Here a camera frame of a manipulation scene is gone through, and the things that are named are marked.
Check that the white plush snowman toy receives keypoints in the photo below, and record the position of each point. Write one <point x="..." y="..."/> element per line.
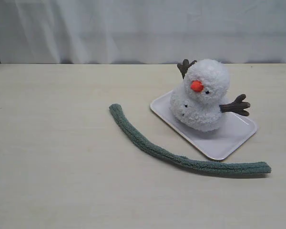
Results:
<point x="200" y="101"/>

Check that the green fuzzy scarf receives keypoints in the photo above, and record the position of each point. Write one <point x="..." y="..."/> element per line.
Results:
<point x="207" y="167"/>

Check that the white rectangular plastic tray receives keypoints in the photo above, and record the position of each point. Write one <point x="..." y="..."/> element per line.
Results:
<point x="216" y="145"/>

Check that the white backdrop curtain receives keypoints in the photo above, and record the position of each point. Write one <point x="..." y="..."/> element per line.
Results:
<point x="142" y="31"/>

